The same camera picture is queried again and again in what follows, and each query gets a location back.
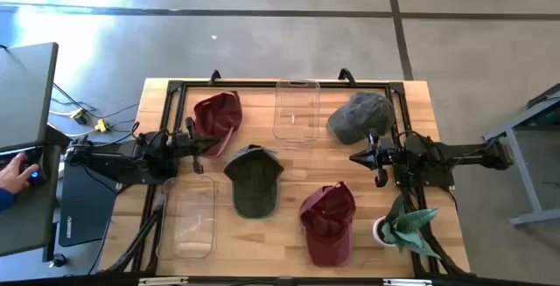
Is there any black office desk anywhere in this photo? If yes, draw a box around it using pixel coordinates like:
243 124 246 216
0 143 62 259

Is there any black floor cable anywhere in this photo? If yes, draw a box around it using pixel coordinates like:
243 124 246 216
51 82 141 121

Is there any grey metal table frame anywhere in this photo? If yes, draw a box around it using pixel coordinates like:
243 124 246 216
482 82 560 228

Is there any silver metal bracket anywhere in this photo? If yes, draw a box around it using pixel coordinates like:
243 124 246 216
138 276 190 286
382 278 434 286

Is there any person's hand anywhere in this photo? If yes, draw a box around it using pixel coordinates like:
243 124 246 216
0 152 40 195

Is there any white floor cable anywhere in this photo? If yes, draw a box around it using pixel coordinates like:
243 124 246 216
46 108 98 139

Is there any grey-green baseball cap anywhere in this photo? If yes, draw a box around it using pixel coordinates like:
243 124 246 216
326 91 396 146

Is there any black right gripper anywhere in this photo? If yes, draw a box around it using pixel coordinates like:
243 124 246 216
348 130 397 189

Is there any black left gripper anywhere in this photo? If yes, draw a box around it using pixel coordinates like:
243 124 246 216
174 116 221 176

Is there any large dark monitor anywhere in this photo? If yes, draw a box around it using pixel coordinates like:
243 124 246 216
0 42 60 155

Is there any artificial plant in white pot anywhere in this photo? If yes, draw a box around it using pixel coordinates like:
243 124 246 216
371 194 442 261

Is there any maroon baseball cap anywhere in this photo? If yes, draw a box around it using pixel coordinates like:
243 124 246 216
192 90 244 159
298 180 357 269

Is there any black computer mouse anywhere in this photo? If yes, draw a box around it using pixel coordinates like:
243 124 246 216
26 163 47 187

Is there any black laptop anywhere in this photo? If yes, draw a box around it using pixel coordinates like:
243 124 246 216
58 161 120 248

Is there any clear plastic bin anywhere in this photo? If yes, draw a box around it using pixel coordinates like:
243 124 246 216
271 79 321 142
155 174 218 262

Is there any black aluminium table frame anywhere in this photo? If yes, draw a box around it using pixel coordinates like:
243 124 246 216
104 79 472 278

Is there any black desk support beam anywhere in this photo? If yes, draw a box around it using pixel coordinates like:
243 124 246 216
43 123 74 150

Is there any dark green baseball cap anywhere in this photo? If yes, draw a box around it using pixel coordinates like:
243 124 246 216
222 143 284 220

